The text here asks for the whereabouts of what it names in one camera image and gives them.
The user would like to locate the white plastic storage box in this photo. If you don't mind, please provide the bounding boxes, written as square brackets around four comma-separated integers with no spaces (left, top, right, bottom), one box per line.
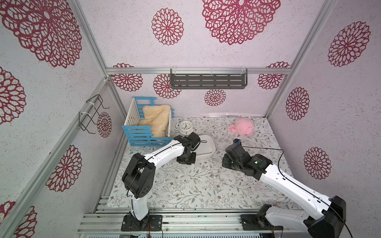
[194,135,216,160]

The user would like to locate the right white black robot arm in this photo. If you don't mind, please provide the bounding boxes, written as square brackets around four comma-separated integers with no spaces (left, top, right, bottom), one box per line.
[222,154,346,238]

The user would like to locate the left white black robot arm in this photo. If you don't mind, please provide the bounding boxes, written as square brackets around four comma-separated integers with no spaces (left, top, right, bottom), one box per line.
[122,133,201,222]

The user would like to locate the white round alarm clock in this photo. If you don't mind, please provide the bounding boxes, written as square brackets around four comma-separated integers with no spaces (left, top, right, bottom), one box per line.
[176,121,194,136]

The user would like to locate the pink plush toy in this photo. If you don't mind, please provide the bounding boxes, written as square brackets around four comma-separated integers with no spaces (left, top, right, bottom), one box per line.
[228,118,255,136]

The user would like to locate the cream fluffy cloth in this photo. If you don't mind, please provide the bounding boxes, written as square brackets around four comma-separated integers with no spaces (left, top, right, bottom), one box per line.
[139,105,171,137]

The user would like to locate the blue white slatted crate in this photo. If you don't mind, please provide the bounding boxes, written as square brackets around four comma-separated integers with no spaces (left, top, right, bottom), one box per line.
[123,97,174,146]

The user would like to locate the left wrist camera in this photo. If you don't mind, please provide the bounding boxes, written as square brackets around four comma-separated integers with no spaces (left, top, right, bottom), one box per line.
[187,132,201,150]

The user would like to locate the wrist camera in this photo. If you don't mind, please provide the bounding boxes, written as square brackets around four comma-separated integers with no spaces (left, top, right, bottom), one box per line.
[187,132,201,150]
[225,139,251,163]

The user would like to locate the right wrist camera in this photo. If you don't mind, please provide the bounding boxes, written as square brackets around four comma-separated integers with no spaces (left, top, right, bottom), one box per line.
[225,139,251,163]

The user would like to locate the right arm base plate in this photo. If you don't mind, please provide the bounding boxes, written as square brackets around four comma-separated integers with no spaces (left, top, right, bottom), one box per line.
[240,214,283,231]

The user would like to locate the grey wall shelf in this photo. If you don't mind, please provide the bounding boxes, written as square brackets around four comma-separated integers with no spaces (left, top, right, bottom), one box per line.
[170,69,248,90]

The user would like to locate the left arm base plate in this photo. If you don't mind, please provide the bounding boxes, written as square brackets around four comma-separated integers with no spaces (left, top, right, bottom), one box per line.
[121,213,163,232]

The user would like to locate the aluminium front rail frame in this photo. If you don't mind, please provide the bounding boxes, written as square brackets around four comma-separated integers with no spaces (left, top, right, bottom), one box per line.
[77,212,328,235]

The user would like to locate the black wire wall rack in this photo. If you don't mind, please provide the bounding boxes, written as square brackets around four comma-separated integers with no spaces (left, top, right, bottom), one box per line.
[78,94,109,134]

